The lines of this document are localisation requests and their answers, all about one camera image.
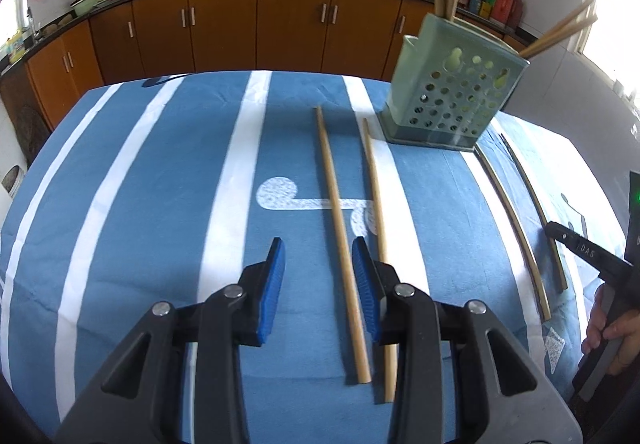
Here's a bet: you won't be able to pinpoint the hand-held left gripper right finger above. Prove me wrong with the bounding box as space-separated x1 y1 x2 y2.
351 236 586 444

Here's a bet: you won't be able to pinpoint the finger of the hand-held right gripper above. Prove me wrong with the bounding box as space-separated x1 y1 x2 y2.
544 221 577 255

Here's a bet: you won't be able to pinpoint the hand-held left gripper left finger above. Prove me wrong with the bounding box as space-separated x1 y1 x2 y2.
52 236 287 444

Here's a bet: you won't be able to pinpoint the dark wooden chopstick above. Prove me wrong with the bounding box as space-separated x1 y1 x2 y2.
498 133 569 293
472 143 552 321

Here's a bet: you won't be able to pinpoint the green perforated chopstick holder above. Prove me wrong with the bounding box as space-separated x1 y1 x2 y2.
377 13 531 153

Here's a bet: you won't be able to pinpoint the person's right hand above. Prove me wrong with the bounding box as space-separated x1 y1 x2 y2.
582 281 640 376

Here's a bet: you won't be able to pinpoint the blue white striped tablecloth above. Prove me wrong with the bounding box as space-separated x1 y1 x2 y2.
0 70 633 444

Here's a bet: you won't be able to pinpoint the wooden lower cabinets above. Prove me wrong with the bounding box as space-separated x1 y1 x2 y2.
0 0 526 135

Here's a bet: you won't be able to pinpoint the white round container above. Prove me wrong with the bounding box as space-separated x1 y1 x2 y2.
0 164 24 198

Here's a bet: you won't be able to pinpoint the dark round woven tray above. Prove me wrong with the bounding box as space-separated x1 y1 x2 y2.
10 106 51 160

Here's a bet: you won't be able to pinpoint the green basin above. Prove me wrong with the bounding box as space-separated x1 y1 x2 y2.
70 0 110 17

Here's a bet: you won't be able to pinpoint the yellow detergent bottle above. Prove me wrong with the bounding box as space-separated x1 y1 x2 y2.
5 26 26 63

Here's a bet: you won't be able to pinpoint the window with white frame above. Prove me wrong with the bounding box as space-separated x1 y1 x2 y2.
575 0 640 101
0 0 29 41

